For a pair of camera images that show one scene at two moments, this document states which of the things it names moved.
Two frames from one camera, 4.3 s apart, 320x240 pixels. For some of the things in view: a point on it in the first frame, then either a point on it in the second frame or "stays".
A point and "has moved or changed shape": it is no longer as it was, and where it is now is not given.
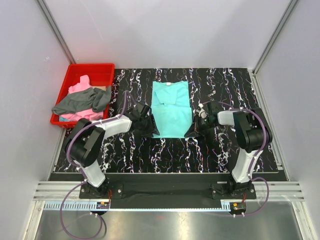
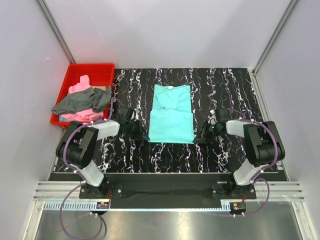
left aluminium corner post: [56, 32] stays
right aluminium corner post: [290, 8] stays
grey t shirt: [97, 99] stays
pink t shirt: [87, 114] stays
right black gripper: [195, 129] → [203, 137]
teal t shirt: [170, 107] has moved or changed shape
